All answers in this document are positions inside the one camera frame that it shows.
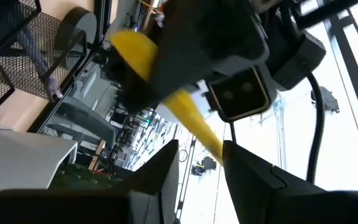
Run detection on yellow handled scissors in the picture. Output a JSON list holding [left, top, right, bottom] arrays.
[[109, 29, 224, 165]]

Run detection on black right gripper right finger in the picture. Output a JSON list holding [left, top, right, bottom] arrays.
[[222, 139, 326, 224]]

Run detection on lilac pen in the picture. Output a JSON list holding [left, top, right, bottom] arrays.
[[20, 30, 63, 99]]

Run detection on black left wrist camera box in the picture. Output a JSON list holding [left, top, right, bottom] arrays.
[[205, 30, 328, 123]]

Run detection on white globe table lamp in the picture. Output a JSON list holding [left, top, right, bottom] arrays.
[[54, 6, 98, 63]]

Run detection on black camera cable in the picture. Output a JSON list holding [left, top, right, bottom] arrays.
[[305, 73, 326, 184]]

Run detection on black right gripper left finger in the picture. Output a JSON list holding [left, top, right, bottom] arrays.
[[113, 139, 180, 224]]

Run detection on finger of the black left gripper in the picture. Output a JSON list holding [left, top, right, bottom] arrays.
[[103, 46, 167, 114]]

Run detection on white angular plant pot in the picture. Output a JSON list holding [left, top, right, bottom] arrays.
[[0, 126, 79, 203]]

